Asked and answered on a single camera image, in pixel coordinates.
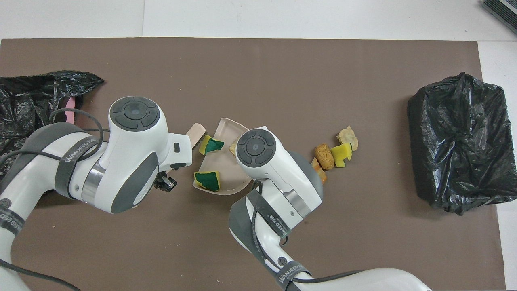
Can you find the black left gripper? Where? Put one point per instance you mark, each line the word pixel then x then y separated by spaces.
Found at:
pixel 165 182

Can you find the large green yellow sponge piece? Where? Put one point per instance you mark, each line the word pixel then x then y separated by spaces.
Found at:
pixel 207 180

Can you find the beige plastic dustpan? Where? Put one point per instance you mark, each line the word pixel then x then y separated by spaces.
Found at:
pixel 220 169

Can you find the beige hand brush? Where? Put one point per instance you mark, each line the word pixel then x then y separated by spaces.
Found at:
pixel 194 132

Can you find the small green yellow sponge piece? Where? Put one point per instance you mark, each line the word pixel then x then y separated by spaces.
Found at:
pixel 212 144

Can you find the beige ridged foam chunk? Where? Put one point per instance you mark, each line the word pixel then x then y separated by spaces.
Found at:
pixel 233 147

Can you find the plain yellow sponge piece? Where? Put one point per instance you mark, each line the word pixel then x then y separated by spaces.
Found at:
pixel 340 154

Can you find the pale cream foam chunk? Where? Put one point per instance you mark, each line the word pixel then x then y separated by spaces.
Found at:
pixel 347 135

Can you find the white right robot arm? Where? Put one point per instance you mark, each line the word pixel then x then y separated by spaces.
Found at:
pixel 282 173

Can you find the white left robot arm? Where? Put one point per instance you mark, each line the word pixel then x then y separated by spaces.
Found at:
pixel 133 153

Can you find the pink bin with black bag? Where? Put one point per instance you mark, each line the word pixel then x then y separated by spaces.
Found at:
pixel 24 101

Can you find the black bag lined bin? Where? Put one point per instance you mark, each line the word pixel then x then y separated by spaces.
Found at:
pixel 456 133

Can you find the brown table mat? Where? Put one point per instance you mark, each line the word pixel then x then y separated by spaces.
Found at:
pixel 363 242

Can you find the grey ribbed device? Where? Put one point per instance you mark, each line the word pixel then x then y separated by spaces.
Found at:
pixel 505 10

